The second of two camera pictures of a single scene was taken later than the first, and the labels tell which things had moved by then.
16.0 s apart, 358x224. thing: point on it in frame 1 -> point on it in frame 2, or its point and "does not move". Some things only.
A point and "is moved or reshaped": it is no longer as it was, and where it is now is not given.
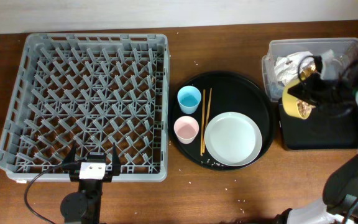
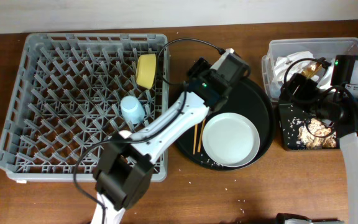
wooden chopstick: (206, 119) is moved or reshaped
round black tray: (232, 92) does not move
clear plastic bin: (334, 53) does not move
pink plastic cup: (186, 128) is moved or reshaped
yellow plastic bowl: (290, 102) -> (146, 70)
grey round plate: (233, 139) does not move
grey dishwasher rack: (91, 91) does not move
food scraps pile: (304, 108) -> (317, 127)
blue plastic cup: (189, 98) is moved or reshaped
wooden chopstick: (203, 121) -> (195, 136)
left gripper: (69, 163) -> (199, 66)
